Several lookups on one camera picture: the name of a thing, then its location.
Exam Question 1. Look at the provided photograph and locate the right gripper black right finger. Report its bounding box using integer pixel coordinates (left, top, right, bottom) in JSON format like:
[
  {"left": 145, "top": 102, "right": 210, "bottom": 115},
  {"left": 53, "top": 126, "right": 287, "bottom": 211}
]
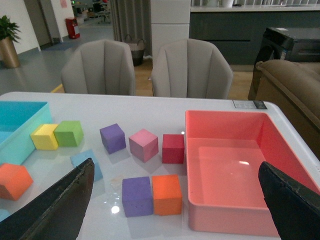
[{"left": 258, "top": 161, "right": 320, "bottom": 240}]

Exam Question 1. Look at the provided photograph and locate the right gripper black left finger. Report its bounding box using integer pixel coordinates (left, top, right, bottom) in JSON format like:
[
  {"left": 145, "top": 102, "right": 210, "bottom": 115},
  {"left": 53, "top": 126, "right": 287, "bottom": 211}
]
[{"left": 0, "top": 158, "right": 95, "bottom": 240}]

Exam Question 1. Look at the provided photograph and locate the light blue foam block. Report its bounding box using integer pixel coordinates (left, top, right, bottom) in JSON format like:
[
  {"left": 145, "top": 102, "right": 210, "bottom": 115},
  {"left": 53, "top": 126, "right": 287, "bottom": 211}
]
[
  {"left": 70, "top": 149, "right": 103, "bottom": 182},
  {"left": 0, "top": 209, "right": 11, "bottom": 222}
]

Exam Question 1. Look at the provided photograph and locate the left orange foam block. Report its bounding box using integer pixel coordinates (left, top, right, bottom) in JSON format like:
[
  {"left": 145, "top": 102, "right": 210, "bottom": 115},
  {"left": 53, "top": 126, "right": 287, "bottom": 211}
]
[{"left": 0, "top": 163, "right": 33, "bottom": 201}]

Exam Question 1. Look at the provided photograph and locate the orange foam block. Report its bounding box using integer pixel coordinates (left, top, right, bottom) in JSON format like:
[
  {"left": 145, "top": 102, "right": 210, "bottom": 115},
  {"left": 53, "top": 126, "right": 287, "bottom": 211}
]
[
  {"left": 151, "top": 174, "right": 183, "bottom": 216},
  {"left": 0, "top": 163, "right": 33, "bottom": 201}
]

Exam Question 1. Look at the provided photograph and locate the yellow foam block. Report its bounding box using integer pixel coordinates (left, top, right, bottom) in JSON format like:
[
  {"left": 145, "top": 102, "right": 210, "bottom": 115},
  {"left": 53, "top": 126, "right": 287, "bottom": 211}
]
[{"left": 30, "top": 123, "right": 59, "bottom": 151}]

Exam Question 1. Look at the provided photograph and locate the green foam block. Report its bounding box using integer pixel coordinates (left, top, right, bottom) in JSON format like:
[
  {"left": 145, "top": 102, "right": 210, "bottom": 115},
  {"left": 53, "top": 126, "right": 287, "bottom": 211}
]
[{"left": 53, "top": 120, "right": 84, "bottom": 147}]

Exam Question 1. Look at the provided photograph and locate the front purple foam block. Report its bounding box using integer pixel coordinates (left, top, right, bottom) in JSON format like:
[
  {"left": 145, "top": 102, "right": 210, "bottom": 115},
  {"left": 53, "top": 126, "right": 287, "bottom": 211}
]
[{"left": 122, "top": 176, "right": 154, "bottom": 218}]

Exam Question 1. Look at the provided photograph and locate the purple foam block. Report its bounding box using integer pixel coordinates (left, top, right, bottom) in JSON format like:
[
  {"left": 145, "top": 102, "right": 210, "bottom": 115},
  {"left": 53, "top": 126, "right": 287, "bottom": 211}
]
[
  {"left": 122, "top": 176, "right": 154, "bottom": 218},
  {"left": 99, "top": 123, "right": 127, "bottom": 154}
]

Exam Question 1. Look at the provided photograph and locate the pink plastic bin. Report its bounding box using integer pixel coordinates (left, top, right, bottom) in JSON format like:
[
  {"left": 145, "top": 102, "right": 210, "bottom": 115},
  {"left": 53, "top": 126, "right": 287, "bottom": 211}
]
[{"left": 185, "top": 110, "right": 320, "bottom": 237}]

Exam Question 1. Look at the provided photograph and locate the back purple foam block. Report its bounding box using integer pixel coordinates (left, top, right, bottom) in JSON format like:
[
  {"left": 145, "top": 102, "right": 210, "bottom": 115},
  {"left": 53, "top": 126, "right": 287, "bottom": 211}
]
[{"left": 99, "top": 123, "right": 127, "bottom": 154}]

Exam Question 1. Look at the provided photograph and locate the teal plastic bin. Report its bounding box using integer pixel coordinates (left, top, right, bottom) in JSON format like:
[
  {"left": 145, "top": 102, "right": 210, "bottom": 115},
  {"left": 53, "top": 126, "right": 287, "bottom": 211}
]
[{"left": 0, "top": 101, "right": 53, "bottom": 165}]

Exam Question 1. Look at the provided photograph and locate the pink foam block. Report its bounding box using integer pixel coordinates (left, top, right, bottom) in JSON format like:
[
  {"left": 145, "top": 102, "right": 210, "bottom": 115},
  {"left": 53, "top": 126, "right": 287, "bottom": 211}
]
[{"left": 128, "top": 128, "right": 159, "bottom": 163}]

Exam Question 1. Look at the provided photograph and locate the right orange foam block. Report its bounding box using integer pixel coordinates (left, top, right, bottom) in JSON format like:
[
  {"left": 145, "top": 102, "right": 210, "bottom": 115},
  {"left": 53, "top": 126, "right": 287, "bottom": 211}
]
[{"left": 151, "top": 174, "right": 183, "bottom": 216}]

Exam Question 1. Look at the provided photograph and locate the table label sticker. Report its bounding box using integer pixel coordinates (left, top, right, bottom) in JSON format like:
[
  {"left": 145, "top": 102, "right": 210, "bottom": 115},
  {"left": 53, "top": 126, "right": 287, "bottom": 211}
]
[{"left": 232, "top": 100, "right": 267, "bottom": 110}]

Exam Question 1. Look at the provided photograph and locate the brown cushion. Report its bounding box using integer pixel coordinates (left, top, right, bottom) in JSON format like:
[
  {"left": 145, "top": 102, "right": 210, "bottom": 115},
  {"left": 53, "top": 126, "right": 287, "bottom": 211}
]
[{"left": 248, "top": 59, "right": 320, "bottom": 157}]

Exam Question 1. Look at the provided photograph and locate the back dark red foam block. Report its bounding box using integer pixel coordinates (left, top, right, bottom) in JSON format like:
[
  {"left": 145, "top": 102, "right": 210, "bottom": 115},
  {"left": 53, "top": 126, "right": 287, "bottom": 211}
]
[{"left": 162, "top": 134, "right": 185, "bottom": 164}]

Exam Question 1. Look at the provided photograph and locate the left grey chair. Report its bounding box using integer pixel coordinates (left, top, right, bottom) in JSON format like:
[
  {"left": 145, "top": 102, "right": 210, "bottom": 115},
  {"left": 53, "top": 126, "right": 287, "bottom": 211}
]
[{"left": 61, "top": 39, "right": 136, "bottom": 96}]

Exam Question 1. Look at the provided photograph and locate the grey chair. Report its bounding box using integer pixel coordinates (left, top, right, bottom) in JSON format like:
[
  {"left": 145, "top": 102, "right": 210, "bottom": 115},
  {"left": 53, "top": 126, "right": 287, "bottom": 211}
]
[
  {"left": 151, "top": 38, "right": 233, "bottom": 100},
  {"left": 61, "top": 39, "right": 136, "bottom": 96}
]

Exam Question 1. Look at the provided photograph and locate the gold planter pot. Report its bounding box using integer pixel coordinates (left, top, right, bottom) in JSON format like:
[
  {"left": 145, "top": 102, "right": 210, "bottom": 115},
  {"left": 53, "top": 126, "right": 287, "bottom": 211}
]
[{"left": 0, "top": 37, "right": 20, "bottom": 69}]

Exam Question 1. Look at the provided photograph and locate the black appliance box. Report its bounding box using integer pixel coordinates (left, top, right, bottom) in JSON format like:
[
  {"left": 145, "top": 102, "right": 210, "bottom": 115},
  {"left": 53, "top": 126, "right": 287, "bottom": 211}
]
[{"left": 247, "top": 27, "right": 320, "bottom": 100}]

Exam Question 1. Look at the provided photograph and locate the right grey chair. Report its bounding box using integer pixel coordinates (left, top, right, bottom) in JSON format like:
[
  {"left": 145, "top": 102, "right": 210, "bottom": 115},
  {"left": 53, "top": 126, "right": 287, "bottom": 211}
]
[{"left": 151, "top": 38, "right": 233, "bottom": 100}]

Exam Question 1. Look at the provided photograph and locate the woven basket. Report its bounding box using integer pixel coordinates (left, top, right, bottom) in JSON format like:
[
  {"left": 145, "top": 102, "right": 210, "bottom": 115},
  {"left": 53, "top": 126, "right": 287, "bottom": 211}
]
[{"left": 124, "top": 34, "right": 145, "bottom": 67}]

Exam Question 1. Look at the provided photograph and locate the dark grey counter cabinet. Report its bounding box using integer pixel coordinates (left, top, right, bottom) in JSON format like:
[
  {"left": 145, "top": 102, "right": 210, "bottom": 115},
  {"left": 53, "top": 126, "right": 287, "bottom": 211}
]
[{"left": 189, "top": 5, "right": 320, "bottom": 65}]

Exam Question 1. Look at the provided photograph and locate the green potted plant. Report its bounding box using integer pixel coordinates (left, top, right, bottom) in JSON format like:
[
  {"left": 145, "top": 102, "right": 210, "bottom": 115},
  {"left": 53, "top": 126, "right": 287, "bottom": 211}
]
[{"left": 0, "top": 15, "right": 21, "bottom": 43}]

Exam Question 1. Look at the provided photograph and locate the grey curtain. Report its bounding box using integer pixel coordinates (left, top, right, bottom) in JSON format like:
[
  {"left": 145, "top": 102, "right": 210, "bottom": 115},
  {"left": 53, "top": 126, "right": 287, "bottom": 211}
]
[{"left": 110, "top": 0, "right": 152, "bottom": 56}]

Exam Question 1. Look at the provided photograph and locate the white pillar cabinet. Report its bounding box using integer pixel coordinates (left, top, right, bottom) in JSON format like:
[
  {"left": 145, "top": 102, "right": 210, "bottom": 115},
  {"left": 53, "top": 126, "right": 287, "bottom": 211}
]
[{"left": 150, "top": 0, "right": 191, "bottom": 60}]

